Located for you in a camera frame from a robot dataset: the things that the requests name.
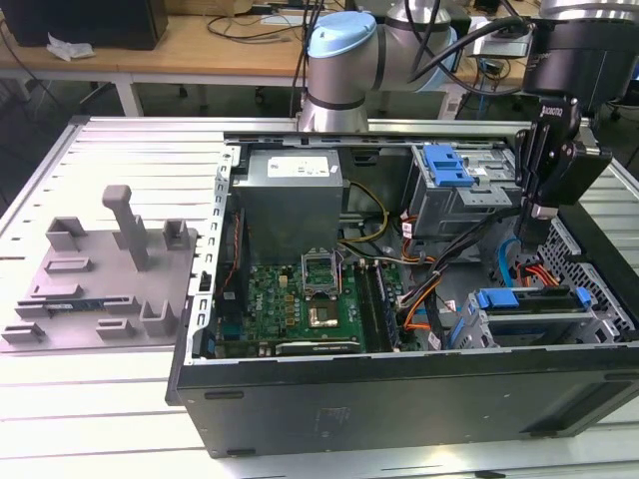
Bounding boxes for black cable bundle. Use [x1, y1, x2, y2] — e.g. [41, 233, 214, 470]
[396, 207, 525, 350]

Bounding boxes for black graphics card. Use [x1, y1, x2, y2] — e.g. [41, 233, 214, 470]
[274, 338, 360, 356]

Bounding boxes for blue plastic latch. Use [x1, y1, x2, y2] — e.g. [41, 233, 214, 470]
[421, 144, 475, 189]

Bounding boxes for grey parts rack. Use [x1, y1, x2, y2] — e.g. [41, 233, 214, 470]
[0, 183, 201, 354]

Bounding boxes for hard disk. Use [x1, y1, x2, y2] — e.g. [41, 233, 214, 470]
[476, 287, 593, 340]

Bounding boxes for black RAM slot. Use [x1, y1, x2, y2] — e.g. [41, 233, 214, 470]
[352, 261, 375, 353]
[373, 261, 403, 350]

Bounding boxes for grey power supply unit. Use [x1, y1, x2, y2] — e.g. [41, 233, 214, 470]
[230, 148, 345, 268]

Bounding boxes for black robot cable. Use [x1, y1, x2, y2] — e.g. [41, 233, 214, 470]
[406, 14, 535, 96]

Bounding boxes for green RAM stick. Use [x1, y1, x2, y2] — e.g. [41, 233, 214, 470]
[47, 298, 109, 313]

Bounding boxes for white crumpled paper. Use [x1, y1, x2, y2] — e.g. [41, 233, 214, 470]
[47, 32, 96, 64]

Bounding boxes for red black twisted wire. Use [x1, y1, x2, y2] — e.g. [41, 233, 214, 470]
[221, 213, 242, 295]

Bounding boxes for blue wire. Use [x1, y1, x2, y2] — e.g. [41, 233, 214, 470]
[497, 227, 548, 289]

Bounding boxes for wires with white label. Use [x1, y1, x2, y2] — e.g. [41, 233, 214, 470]
[396, 212, 435, 268]

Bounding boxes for grey metal drive cage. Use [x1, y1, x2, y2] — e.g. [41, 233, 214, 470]
[404, 143, 525, 241]

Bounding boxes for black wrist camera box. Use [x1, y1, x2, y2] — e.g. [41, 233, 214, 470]
[531, 142, 614, 221]

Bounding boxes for yellow wire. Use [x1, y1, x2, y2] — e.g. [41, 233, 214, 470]
[337, 180, 390, 245]

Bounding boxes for metal socket cover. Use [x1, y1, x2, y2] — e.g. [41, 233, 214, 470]
[298, 248, 346, 300]

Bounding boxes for metal disk bay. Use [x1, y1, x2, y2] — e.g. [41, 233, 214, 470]
[446, 284, 628, 350]

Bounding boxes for black case fan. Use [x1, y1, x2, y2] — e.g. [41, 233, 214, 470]
[219, 207, 251, 300]

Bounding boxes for black open PC case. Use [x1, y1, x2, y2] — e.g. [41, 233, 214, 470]
[164, 122, 639, 458]

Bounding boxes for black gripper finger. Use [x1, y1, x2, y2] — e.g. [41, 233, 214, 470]
[514, 128, 535, 245]
[528, 122, 575, 248]

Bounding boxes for green motherboard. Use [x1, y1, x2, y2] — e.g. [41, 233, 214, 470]
[214, 258, 418, 358]

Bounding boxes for black computer tower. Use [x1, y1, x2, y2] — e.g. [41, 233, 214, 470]
[2, 0, 170, 51]

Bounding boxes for orange wire loop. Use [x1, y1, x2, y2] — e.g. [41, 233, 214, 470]
[403, 293, 440, 333]

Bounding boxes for wooden desk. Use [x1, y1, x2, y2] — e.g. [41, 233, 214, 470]
[0, 12, 639, 119]

